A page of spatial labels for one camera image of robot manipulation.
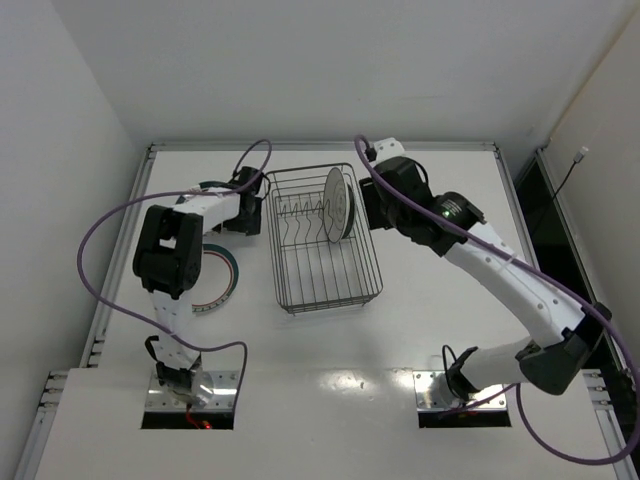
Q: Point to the blue patterned green plate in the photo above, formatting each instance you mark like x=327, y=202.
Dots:
x=350, y=212

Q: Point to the metal base plate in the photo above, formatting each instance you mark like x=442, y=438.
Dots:
x=220, y=395
x=429, y=386

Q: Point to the green red rimmed plate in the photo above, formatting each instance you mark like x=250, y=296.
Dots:
x=218, y=279
x=210, y=184

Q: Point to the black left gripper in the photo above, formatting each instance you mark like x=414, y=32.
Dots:
x=252, y=215

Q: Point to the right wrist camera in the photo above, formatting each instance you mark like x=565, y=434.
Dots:
x=388, y=159

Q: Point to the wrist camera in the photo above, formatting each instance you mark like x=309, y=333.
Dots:
x=388, y=159
x=247, y=180

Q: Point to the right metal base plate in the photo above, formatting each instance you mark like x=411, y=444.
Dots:
x=429, y=386

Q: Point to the grey wire dish rack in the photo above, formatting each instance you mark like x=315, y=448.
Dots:
x=311, y=273

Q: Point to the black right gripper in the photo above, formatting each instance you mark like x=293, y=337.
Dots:
x=370, y=203

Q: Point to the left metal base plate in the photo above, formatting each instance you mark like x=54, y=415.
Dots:
x=220, y=395

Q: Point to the white plate with characters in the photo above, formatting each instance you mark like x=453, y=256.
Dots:
x=334, y=205

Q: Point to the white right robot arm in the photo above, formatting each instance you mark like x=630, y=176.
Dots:
x=562, y=334

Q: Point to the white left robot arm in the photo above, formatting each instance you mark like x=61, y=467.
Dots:
x=168, y=260

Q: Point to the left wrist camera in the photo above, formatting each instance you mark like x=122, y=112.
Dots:
x=247, y=180

